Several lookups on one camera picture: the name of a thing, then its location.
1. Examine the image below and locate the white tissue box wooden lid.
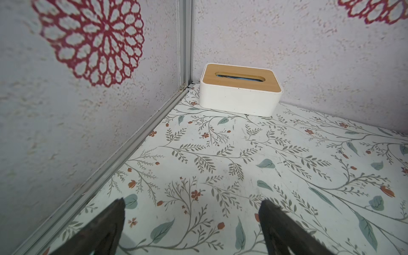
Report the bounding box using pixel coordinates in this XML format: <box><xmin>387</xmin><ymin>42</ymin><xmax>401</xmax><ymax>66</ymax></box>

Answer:
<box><xmin>199</xmin><ymin>63</ymin><xmax>284</xmax><ymax>117</ymax></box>

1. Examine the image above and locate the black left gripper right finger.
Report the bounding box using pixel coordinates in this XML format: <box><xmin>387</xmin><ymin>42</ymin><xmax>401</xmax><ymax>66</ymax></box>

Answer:
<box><xmin>258</xmin><ymin>200</ymin><xmax>333</xmax><ymax>255</ymax></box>

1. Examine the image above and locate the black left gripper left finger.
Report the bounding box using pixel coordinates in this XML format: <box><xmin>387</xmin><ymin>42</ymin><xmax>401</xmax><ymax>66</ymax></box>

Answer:
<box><xmin>52</xmin><ymin>198</ymin><xmax>125</xmax><ymax>255</ymax></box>

